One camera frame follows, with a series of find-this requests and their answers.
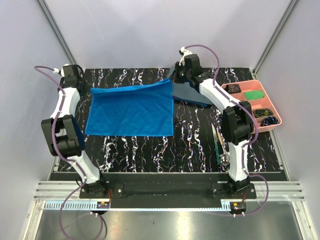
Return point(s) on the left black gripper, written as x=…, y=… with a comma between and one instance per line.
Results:
x=85, y=83

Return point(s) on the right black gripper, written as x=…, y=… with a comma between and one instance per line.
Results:
x=177, y=68

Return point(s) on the blue cloth napkin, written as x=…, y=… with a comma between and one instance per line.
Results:
x=132, y=111

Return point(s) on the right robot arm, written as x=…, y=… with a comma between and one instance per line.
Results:
x=194, y=85

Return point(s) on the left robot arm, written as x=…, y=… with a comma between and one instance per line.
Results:
x=62, y=133

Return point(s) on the grey folded napkin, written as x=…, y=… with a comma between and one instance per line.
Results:
x=184, y=93

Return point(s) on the dark patterned item in tray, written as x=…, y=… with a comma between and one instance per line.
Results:
x=233, y=89

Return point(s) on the pink divided tray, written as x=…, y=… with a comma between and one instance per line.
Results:
x=263, y=103

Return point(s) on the yellow green item in tray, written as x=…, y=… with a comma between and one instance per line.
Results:
x=262, y=113

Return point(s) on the blue patterned item in tray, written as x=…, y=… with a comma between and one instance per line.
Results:
x=270, y=120

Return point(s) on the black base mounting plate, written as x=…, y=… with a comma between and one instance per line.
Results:
x=167, y=192

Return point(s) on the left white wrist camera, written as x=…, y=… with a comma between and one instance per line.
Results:
x=58, y=71

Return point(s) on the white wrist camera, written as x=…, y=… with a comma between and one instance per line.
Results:
x=184, y=53
x=58, y=71

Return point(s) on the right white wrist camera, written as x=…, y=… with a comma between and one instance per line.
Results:
x=184, y=53

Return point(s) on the knife with green handle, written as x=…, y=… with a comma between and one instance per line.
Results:
x=215, y=139

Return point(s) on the aluminium frame rail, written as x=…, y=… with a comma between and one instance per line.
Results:
x=49, y=17

